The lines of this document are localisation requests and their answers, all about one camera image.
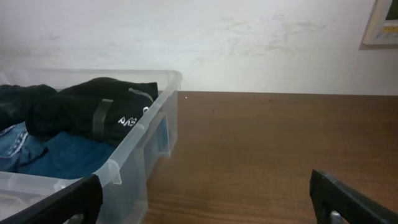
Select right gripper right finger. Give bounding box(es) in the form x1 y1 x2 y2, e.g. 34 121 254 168
310 170 397 224

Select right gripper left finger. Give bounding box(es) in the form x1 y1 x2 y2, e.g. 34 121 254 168
1 174 103 224

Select blue taped sweater bundle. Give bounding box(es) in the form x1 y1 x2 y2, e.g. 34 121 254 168
17 116 170 180

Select dark blue jeans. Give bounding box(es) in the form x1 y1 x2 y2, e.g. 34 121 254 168
1 122 46 172

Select large black taped cloth bundle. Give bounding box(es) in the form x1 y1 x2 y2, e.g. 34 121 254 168
25 77 159 146

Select small black taped cloth roll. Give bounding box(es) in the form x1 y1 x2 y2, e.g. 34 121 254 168
1 85 57 131

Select clear plastic storage bin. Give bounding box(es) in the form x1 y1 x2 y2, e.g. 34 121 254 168
1 69 182 223

